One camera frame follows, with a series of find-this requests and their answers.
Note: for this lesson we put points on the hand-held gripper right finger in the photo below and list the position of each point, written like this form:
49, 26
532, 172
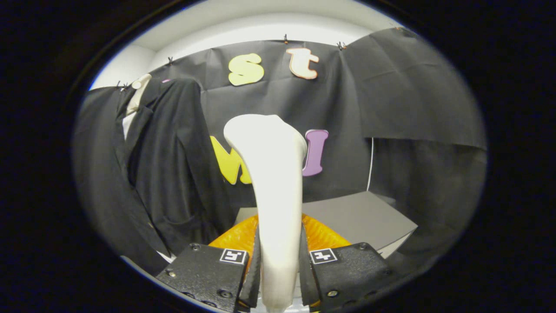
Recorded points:
306, 282

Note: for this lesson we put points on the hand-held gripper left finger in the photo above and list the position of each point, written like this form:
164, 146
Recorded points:
253, 284

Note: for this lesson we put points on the black suit jacket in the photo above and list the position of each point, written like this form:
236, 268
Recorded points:
173, 165

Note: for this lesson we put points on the white shirt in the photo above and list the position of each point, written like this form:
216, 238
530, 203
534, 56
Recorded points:
127, 126

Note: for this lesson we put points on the grey cabinet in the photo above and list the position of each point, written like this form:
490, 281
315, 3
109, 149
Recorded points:
360, 217

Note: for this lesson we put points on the black backdrop cloth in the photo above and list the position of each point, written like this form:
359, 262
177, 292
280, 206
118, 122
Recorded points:
412, 95

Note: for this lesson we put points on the white plastic hanger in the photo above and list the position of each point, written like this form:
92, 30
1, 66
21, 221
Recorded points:
140, 82

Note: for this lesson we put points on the row of small black clips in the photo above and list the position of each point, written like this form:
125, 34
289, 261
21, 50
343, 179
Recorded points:
285, 39

